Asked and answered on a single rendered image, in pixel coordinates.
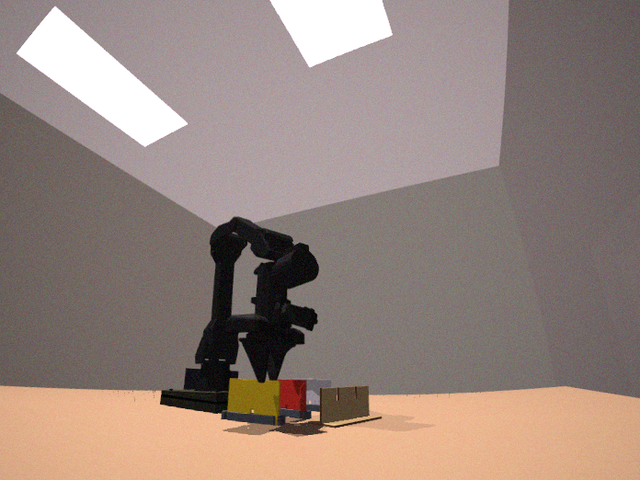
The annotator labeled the olive board with notch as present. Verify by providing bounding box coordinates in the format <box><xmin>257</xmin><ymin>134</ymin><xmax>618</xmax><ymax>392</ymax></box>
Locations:
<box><xmin>227</xmin><ymin>379</ymin><xmax>280</xmax><ymax>425</ymax></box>

